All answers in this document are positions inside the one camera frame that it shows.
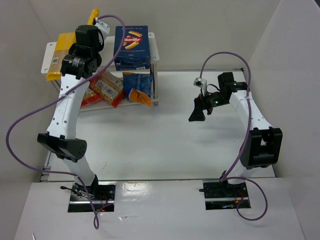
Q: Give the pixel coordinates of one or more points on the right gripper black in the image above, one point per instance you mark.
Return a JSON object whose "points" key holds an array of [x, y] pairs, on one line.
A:
{"points": [[201, 103]]}

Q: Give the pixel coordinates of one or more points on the yellow spaghetti bag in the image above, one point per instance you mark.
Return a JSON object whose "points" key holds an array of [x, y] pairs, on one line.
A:
{"points": [[63, 44], [93, 15]]}

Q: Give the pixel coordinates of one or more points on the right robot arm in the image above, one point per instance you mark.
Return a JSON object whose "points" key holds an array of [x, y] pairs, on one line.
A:
{"points": [[262, 142]]}

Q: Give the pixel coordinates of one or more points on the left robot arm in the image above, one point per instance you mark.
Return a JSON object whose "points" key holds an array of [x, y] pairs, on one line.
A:
{"points": [[77, 66]]}

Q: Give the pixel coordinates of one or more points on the blue and orange pasta bag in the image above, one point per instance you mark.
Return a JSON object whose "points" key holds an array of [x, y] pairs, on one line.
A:
{"points": [[137, 87]]}

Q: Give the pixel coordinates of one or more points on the blue Barilla pasta box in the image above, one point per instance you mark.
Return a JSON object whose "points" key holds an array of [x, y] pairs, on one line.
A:
{"points": [[135, 48]]}

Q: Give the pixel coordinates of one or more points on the white two-tier shelf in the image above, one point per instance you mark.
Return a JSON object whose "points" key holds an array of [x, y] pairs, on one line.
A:
{"points": [[106, 54]]}

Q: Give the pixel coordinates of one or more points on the yellow spaghetti bag on shelf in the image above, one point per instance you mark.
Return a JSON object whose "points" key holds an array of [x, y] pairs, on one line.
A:
{"points": [[63, 44]]}

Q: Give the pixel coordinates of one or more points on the red macaroni bag right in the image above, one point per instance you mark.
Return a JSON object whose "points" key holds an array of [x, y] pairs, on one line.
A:
{"points": [[109, 87]]}

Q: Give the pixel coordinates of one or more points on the red macaroni bag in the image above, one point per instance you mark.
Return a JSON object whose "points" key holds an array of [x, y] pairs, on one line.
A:
{"points": [[90, 98], [109, 87]]}

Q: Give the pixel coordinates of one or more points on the red macaroni bag left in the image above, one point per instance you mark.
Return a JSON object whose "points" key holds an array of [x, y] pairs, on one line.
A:
{"points": [[90, 98]]}

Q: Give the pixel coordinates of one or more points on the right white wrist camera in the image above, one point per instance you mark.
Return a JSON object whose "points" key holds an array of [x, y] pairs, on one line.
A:
{"points": [[200, 82]]}

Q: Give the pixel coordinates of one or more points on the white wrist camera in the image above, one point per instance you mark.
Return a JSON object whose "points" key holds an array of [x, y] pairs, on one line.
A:
{"points": [[200, 82], [103, 27]]}

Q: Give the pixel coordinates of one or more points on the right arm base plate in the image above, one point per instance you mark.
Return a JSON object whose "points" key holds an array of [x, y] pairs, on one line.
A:
{"points": [[225, 197]]}

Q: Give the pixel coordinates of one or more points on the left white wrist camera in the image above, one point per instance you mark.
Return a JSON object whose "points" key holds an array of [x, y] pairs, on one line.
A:
{"points": [[103, 27]]}

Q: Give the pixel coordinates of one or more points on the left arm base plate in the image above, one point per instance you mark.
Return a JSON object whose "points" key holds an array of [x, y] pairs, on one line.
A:
{"points": [[103, 199]]}

